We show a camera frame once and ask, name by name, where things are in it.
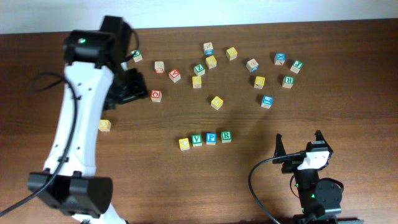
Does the yellow pencil picture block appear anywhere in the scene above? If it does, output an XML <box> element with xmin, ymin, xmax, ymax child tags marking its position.
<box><xmin>254</xmin><ymin>76</ymin><xmax>265</xmax><ymax>89</ymax></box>

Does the red O letter block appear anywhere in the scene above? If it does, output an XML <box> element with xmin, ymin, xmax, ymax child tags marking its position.
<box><xmin>150</xmin><ymin>90</ymin><xmax>162</xmax><ymax>103</ymax></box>

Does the yellow C letter block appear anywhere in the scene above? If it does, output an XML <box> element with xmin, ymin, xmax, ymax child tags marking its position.
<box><xmin>178</xmin><ymin>138</ymin><xmax>190</xmax><ymax>151</ymax></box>

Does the blue D side block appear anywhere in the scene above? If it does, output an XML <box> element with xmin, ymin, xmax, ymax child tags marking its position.
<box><xmin>246</xmin><ymin>58</ymin><xmax>259</xmax><ymax>73</ymax></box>

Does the green Z letter block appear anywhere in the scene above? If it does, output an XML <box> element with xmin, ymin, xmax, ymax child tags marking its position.
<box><xmin>193</xmin><ymin>64</ymin><xmax>205</xmax><ymax>76</ymax></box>

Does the blue X letter block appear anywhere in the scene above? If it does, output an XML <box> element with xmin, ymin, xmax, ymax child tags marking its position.
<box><xmin>274</xmin><ymin>52</ymin><xmax>286</xmax><ymax>65</ymax></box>

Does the blue P letter block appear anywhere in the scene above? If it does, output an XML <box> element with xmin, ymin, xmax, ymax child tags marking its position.
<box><xmin>206</xmin><ymin>133</ymin><xmax>216</xmax><ymax>145</ymax></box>

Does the green R letter block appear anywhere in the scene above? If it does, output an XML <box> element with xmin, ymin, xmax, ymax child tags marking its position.
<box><xmin>221</xmin><ymin>131</ymin><xmax>233</xmax><ymax>143</ymax></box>

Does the yellow top far block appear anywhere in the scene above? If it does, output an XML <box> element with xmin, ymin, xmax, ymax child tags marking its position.
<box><xmin>226</xmin><ymin>47</ymin><xmax>238</xmax><ymax>61</ymax></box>

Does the yellow block near P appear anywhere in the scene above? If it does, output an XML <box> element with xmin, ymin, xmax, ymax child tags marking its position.
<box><xmin>192</xmin><ymin>76</ymin><xmax>202</xmax><ymax>88</ymax></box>

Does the green V letter block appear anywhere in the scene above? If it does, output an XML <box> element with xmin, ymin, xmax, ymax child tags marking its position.
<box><xmin>192</xmin><ymin>134</ymin><xmax>203</xmax><ymax>147</ymax></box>

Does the blue L letter block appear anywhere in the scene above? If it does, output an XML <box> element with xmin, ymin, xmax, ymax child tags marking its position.
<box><xmin>261</xmin><ymin>95</ymin><xmax>274</xmax><ymax>109</ymax></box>

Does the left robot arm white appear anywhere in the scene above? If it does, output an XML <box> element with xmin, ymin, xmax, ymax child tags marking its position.
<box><xmin>28</xmin><ymin>16</ymin><xmax>148</xmax><ymax>223</ymax></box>

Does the green J letter block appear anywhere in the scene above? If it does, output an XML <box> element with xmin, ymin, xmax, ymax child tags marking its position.
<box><xmin>290</xmin><ymin>60</ymin><xmax>303</xmax><ymax>74</ymax></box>

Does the green L letter block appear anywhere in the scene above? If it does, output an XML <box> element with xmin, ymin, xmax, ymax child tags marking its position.
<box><xmin>131</xmin><ymin>50</ymin><xmax>143</xmax><ymax>62</ymax></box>

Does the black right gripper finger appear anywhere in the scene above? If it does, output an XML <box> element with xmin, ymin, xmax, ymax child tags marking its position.
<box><xmin>315</xmin><ymin>130</ymin><xmax>325</xmax><ymax>141</ymax></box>
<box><xmin>274</xmin><ymin>134</ymin><xmax>286</xmax><ymax>157</ymax></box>

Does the red A tilted block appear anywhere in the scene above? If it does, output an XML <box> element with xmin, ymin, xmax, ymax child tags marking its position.
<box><xmin>169</xmin><ymin>69</ymin><xmax>181</xmax><ymax>83</ymax></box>

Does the yellow block beside Z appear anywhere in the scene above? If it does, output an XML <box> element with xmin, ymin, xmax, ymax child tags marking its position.
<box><xmin>205</xmin><ymin>55</ymin><xmax>217</xmax><ymax>69</ymax></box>

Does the yellow umbrella picture block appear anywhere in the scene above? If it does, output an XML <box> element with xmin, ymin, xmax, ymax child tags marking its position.
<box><xmin>211</xmin><ymin>96</ymin><xmax>223</xmax><ymax>110</ymax></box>

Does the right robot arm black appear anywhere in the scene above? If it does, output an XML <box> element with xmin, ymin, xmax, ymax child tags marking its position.
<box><xmin>273</xmin><ymin>130</ymin><xmax>344</xmax><ymax>223</ymax></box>

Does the blue side far block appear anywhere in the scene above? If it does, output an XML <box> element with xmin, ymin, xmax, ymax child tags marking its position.
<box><xmin>203</xmin><ymin>42</ymin><xmax>214</xmax><ymax>56</ymax></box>

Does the yellow block bottom left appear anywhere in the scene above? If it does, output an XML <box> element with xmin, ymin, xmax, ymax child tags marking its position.
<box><xmin>98</xmin><ymin>119</ymin><xmax>111</xmax><ymax>132</ymax></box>

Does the red side plain block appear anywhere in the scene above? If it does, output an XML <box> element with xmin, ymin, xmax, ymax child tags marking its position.
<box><xmin>154</xmin><ymin>61</ymin><xmax>165</xmax><ymax>73</ymax></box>

